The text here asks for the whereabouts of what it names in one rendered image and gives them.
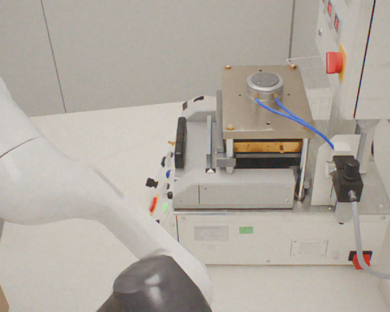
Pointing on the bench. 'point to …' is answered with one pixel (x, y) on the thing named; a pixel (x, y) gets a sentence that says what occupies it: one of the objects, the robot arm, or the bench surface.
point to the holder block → (269, 163)
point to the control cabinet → (359, 76)
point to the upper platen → (267, 147)
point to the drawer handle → (180, 142)
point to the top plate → (266, 103)
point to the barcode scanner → (197, 100)
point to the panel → (161, 188)
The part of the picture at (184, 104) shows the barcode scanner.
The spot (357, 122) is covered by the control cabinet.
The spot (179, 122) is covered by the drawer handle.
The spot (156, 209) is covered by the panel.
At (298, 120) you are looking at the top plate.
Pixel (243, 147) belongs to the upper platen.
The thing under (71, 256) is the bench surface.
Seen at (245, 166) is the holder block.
